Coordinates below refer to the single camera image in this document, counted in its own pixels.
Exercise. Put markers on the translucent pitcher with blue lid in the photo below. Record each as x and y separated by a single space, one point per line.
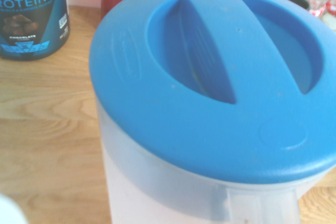
210 129

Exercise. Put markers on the black Vega protein tub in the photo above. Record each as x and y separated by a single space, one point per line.
29 19

